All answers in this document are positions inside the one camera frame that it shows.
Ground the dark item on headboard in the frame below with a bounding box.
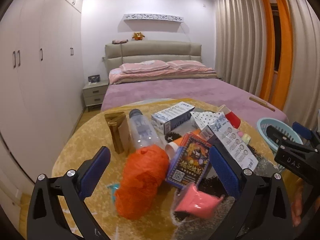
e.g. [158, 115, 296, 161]
[112, 39, 128, 44]

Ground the bed with purple cover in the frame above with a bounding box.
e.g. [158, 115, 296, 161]
[101, 79, 289, 127]

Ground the orange plush toy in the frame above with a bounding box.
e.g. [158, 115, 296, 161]
[132, 32, 145, 41]

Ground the round yellow panda rug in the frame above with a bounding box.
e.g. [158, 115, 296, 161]
[52, 98, 279, 239]

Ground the pink pillow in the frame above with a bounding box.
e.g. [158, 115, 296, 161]
[167, 60, 206, 69]
[119, 60, 170, 74]

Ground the small yellow green item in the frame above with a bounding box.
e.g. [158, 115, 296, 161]
[238, 131, 251, 145]

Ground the light blue plastic basket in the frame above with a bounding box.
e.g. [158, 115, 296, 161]
[257, 118, 303, 158]

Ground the polka dot white wrapper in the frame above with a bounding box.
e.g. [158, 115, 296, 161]
[190, 111, 223, 130]

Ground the grey bedside nightstand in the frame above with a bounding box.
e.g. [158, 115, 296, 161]
[82, 80, 109, 110]

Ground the left pink pillow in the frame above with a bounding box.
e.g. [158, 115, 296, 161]
[119, 60, 170, 74]

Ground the small teal wrapper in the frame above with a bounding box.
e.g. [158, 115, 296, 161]
[107, 183, 120, 204]

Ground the right pink pillow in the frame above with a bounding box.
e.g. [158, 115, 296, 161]
[167, 60, 206, 69]

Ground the clear plastic bottle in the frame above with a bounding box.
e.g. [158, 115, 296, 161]
[129, 109, 164, 150]

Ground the white blue mask package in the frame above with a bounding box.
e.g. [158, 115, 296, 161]
[200, 114, 258, 171]

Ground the orange white paper cup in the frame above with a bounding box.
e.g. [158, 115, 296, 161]
[164, 128, 202, 161]

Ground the beige curtain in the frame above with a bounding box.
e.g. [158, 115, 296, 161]
[213, 0, 319, 128]

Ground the beige padded headboard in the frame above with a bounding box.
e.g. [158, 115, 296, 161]
[103, 40, 202, 72]

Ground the orange plastic bag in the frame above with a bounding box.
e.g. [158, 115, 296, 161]
[115, 144, 169, 220]

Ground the small picture frame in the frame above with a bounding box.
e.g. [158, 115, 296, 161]
[88, 75, 100, 83]

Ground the orange curtain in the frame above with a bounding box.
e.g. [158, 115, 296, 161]
[259, 0, 293, 110]

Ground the white blue carton box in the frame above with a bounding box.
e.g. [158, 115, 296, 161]
[151, 101, 195, 135]

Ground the pink powder bag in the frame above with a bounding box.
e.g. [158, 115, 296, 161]
[173, 183, 224, 219]

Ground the white wardrobe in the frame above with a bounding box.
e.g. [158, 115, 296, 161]
[1, 0, 84, 181]

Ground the dark game card box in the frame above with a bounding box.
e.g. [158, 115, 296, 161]
[165, 133, 211, 189]

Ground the right human hand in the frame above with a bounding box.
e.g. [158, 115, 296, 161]
[291, 193, 303, 227]

